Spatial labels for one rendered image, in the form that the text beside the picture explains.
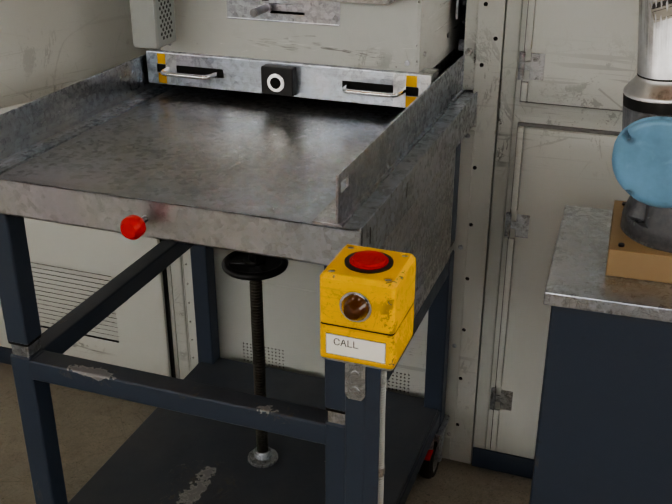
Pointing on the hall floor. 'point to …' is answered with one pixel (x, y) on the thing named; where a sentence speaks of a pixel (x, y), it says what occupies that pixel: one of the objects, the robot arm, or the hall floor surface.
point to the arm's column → (604, 411)
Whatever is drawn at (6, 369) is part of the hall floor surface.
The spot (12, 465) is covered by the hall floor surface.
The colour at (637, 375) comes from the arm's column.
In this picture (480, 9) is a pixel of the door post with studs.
